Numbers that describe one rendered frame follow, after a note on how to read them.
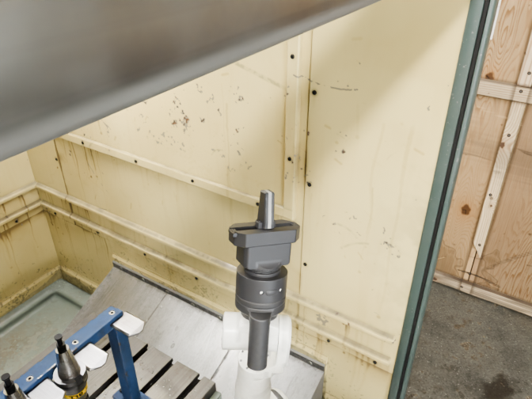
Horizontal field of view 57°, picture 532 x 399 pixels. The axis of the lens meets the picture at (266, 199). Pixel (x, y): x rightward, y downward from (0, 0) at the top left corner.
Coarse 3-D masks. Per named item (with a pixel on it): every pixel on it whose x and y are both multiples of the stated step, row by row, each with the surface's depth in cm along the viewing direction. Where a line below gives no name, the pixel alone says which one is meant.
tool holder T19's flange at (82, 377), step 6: (78, 360) 103; (84, 366) 101; (54, 372) 100; (84, 372) 100; (54, 378) 99; (78, 378) 100; (84, 378) 101; (60, 384) 98; (66, 384) 98; (72, 384) 98; (78, 384) 100; (66, 390) 99; (72, 390) 99
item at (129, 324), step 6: (126, 312) 116; (120, 318) 114; (126, 318) 114; (132, 318) 114; (138, 318) 114; (114, 324) 112; (120, 324) 112; (126, 324) 112; (132, 324) 112; (138, 324) 112; (144, 324) 113; (120, 330) 111; (126, 330) 111; (132, 330) 111; (138, 330) 111
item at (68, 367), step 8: (56, 352) 96; (64, 352) 96; (72, 352) 98; (56, 360) 97; (64, 360) 96; (72, 360) 98; (64, 368) 97; (72, 368) 98; (80, 368) 100; (64, 376) 98; (72, 376) 98
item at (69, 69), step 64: (0, 0) 11; (64, 0) 12; (128, 0) 14; (192, 0) 16; (256, 0) 19; (320, 0) 24; (0, 64) 12; (64, 64) 13; (128, 64) 15; (192, 64) 17; (0, 128) 12; (64, 128) 14
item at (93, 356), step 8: (88, 344) 107; (80, 352) 105; (88, 352) 105; (96, 352) 105; (104, 352) 105; (88, 360) 104; (96, 360) 104; (104, 360) 104; (88, 368) 102; (96, 368) 102
